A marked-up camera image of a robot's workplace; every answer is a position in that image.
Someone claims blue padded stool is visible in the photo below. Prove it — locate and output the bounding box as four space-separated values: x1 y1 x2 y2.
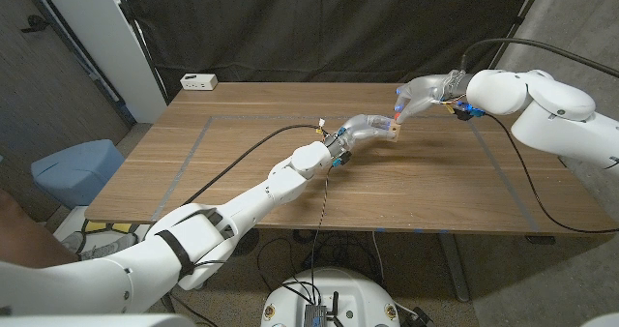
30 138 126 210

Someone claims person's bare leg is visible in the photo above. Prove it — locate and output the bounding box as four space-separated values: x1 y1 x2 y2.
0 189 81 269

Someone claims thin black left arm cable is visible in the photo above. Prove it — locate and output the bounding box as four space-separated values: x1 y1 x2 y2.
191 164 335 307

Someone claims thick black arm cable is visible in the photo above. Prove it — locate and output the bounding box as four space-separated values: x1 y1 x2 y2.
181 123 324 208
458 37 619 79

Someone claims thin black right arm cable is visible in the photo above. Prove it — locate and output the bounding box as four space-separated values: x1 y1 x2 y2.
483 113 619 235

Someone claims white cabinet panel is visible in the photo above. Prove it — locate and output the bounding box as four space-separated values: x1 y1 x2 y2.
36 0 168 124

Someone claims grey table leg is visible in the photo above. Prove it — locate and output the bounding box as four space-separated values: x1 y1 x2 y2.
437 233 470 303

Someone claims black round floor fan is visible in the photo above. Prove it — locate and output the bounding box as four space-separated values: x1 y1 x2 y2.
234 227 260 258

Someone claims black curtain backdrop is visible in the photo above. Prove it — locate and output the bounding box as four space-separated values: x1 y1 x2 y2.
118 0 538 101

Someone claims black backdrop stand pole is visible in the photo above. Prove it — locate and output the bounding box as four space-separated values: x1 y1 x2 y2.
113 0 170 105
481 0 550 84

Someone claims black floor cable tangle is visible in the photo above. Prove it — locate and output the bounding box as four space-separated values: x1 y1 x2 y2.
255 228 388 294

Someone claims grey electronics module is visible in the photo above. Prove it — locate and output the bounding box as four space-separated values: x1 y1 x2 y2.
303 303 329 327

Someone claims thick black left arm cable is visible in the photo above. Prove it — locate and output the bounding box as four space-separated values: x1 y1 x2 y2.
181 123 324 208

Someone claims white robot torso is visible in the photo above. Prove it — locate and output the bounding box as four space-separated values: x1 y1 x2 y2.
260 267 401 327

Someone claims black door handle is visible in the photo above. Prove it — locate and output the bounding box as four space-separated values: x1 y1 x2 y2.
19 14 49 33

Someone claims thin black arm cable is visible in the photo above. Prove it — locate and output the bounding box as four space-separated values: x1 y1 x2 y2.
483 113 619 235
191 164 335 307

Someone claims white power strip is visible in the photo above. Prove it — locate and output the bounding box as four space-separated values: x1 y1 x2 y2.
179 73 219 92

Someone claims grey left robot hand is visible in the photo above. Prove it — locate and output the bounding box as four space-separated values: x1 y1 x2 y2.
328 113 397 166

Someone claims white floor cable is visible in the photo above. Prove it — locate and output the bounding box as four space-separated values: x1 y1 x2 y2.
370 230 386 284

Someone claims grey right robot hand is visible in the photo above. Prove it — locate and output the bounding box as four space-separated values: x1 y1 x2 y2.
395 70 475 125

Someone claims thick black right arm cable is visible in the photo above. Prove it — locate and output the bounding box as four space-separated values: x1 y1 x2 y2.
458 37 619 79

